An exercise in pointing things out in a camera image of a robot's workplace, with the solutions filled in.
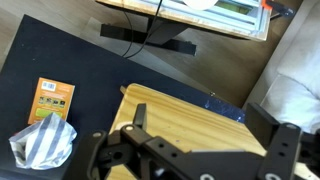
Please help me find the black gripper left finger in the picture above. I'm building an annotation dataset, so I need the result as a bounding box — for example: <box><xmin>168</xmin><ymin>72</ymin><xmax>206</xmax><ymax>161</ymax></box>
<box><xmin>64</xmin><ymin>103</ymin><xmax>201</xmax><ymax>180</ymax></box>

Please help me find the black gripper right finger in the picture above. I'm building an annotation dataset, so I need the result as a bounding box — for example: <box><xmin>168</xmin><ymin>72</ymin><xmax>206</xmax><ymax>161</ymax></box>
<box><xmin>244</xmin><ymin>101</ymin><xmax>320</xmax><ymax>180</ymax></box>

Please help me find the light grey sofa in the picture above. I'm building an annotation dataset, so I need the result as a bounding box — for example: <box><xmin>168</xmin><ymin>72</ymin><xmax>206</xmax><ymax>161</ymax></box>
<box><xmin>243</xmin><ymin>0</ymin><xmax>320</xmax><ymax>135</ymax></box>

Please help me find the orange card packet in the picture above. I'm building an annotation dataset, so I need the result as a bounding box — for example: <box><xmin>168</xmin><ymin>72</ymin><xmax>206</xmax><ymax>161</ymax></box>
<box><xmin>27</xmin><ymin>77</ymin><xmax>76</xmax><ymax>125</ymax></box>

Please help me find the light wooden table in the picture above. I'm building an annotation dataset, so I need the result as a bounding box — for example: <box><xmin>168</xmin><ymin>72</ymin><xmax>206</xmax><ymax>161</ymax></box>
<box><xmin>106</xmin><ymin>83</ymin><xmax>268</xmax><ymax>180</ymax></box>

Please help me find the black low table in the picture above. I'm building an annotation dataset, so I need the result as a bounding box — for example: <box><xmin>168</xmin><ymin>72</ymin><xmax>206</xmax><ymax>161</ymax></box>
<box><xmin>0</xmin><ymin>14</ymin><xmax>247</xmax><ymax>180</ymax></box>

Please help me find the orange black clamp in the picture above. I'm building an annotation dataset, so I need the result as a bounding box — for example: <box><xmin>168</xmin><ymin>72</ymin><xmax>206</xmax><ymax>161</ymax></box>
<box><xmin>261</xmin><ymin>0</ymin><xmax>296</xmax><ymax>18</ymax></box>

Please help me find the white round disc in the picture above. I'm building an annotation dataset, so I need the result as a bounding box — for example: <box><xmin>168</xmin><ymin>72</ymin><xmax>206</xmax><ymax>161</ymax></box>
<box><xmin>183</xmin><ymin>0</ymin><xmax>218</xmax><ymax>11</ymax></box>

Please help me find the black cable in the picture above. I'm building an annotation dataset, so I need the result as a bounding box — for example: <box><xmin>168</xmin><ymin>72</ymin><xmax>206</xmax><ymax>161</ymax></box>
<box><xmin>121</xmin><ymin>9</ymin><xmax>135</xmax><ymax>58</ymax></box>
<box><xmin>123</xmin><ymin>0</ymin><xmax>164</xmax><ymax>60</ymax></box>

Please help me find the wooden board with aluminium frame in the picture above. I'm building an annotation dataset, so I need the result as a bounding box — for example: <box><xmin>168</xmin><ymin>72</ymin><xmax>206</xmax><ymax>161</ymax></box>
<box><xmin>95</xmin><ymin>0</ymin><xmax>272</xmax><ymax>43</ymax></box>

